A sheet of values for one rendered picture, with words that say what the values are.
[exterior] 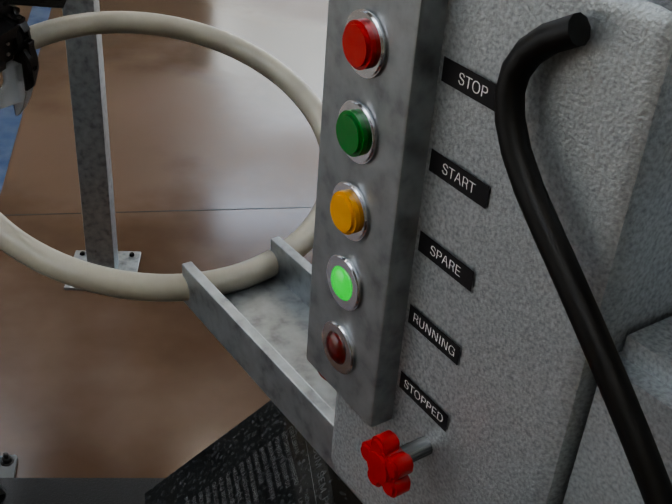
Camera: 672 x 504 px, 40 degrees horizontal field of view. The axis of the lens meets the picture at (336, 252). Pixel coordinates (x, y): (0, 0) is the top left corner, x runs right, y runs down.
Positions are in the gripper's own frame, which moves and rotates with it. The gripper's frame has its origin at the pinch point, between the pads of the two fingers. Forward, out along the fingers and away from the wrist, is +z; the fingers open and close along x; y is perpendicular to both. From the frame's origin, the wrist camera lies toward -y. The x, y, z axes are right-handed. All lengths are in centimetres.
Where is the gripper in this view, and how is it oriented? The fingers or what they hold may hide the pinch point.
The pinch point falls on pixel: (6, 95)
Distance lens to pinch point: 131.9
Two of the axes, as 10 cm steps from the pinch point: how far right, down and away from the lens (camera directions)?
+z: -2.2, 6.5, 7.3
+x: 8.5, 5.0, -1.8
